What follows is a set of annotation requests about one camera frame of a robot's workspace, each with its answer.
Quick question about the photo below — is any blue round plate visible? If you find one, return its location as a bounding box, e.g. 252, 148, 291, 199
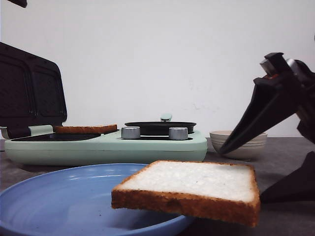
0, 164, 193, 236

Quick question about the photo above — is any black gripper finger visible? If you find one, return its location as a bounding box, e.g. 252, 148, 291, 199
260, 151, 315, 203
9, 0, 27, 8
219, 77, 295, 154

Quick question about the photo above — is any right silver control knob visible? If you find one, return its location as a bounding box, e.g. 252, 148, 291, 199
169, 127, 189, 141

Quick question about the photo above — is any black frying pan green handle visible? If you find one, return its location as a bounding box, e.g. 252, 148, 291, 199
125, 114, 196, 136

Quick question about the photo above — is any silver control knob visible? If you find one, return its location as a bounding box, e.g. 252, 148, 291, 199
169, 127, 189, 141
121, 126, 141, 140

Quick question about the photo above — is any beige ribbed bowl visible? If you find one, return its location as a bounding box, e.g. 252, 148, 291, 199
210, 130, 267, 161

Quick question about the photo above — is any left silver control knob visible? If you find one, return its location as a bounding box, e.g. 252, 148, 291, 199
121, 126, 141, 140

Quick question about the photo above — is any mint green breakfast maker base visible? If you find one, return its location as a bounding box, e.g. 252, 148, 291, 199
3, 130, 208, 166

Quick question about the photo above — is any white bread slice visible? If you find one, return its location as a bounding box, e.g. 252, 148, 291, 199
54, 124, 117, 134
111, 160, 260, 227

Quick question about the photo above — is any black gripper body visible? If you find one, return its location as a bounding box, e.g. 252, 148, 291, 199
260, 53, 315, 143

